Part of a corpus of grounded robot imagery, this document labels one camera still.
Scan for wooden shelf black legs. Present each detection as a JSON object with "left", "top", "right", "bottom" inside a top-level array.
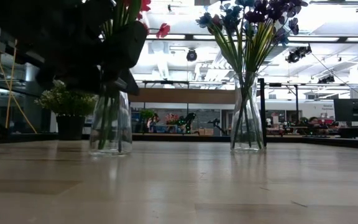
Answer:
[{"left": 129, "top": 77, "right": 267, "bottom": 147}]

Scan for black track light cluster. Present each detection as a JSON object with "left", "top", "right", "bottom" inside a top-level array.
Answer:
[
  {"left": 285, "top": 45, "right": 313, "bottom": 64},
  {"left": 318, "top": 74, "right": 336, "bottom": 84}
]

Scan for purple artificial flower bunch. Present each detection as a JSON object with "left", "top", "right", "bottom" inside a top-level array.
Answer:
[{"left": 242, "top": 0, "right": 308, "bottom": 147}]

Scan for background black rig frame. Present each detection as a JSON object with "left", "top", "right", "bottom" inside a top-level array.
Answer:
[{"left": 141, "top": 80, "right": 191, "bottom": 119}]

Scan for person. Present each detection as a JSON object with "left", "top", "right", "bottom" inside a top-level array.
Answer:
[{"left": 308, "top": 116, "right": 323, "bottom": 129}]

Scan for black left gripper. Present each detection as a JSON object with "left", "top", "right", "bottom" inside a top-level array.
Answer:
[{"left": 39, "top": 0, "right": 149, "bottom": 96}]

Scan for black computer monitor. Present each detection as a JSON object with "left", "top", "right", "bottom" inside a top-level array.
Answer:
[{"left": 333, "top": 98, "right": 358, "bottom": 123}]

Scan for red flower bunch thin stems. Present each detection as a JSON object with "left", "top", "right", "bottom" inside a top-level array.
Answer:
[{"left": 103, "top": 0, "right": 171, "bottom": 150}]

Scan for yellow hanging cord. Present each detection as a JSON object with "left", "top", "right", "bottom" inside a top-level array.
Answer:
[
  {"left": 0, "top": 20, "right": 37, "bottom": 134},
  {"left": 5, "top": 39, "right": 18, "bottom": 128}
]

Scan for clear glass vase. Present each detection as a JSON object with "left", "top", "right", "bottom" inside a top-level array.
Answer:
[
  {"left": 230, "top": 72, "right": 265, "bottom": 152},
  {"left": 88, "top": 90, "right": 133, "bottom": 156}
]

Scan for potted plant white blossoms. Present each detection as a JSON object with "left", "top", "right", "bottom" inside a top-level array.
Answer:
[{"left": 35, "top": 79, "right": 98, "bottom": 141}]

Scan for blue artificial flower bunch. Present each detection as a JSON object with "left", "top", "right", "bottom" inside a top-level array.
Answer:
[{"left": 196, "top": 0, "right": 254, "bottom": 147}]

